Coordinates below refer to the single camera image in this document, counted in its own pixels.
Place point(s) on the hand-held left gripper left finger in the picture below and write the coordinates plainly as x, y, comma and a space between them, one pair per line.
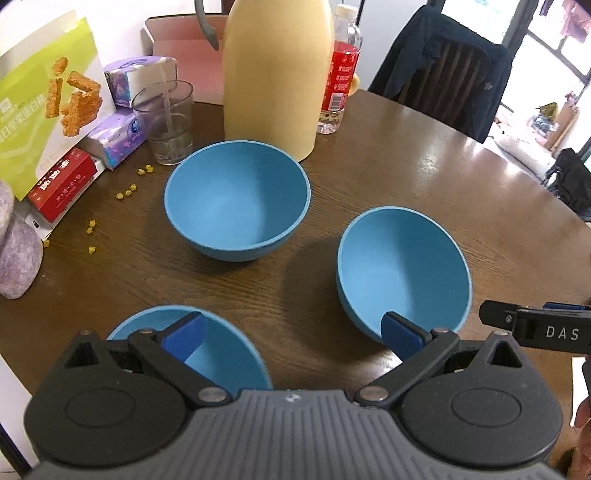
187, 334

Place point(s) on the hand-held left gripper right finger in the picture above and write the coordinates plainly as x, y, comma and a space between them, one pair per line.
401, 334

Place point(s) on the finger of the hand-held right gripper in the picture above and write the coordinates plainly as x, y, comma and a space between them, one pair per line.
496, 314
563, 305

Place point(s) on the blue ribbed deep bowl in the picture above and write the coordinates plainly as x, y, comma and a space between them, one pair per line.
406, 272
221, 355
238, 198

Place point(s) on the person's right hand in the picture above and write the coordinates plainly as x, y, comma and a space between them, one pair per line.
584, 410

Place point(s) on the scattered yellow dried buds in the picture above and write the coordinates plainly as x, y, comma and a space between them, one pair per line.
127, 193

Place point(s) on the purple textured vase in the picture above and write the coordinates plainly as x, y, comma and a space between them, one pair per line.
16, 249

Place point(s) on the red flat box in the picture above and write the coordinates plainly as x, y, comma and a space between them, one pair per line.
62, 182

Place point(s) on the purple tissue pack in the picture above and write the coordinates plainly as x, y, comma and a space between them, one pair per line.
117, 138
134, 76

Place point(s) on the clear drinking glass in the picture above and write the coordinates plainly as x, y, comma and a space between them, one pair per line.
166, 124

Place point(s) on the chair with dark jacket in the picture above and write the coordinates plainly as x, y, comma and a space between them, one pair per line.
485, 87

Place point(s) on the slatted wooden chair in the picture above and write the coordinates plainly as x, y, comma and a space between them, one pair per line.
443, 78

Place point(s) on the yellow cup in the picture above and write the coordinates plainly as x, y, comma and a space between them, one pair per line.
355, 85

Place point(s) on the red label water bottle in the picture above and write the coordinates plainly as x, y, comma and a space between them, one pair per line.
339, 74

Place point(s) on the yellow thermos jug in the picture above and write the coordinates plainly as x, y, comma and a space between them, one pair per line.
277, 78

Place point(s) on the pink cardboard box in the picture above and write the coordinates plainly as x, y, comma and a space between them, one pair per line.
184, 60

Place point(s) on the green snack box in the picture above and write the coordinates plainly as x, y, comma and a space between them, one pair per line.
32, 106

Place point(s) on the black framed glass door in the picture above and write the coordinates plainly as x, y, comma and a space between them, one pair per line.
517, 27

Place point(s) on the row of hanging clothes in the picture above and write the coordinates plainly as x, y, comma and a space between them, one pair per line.
575, 18

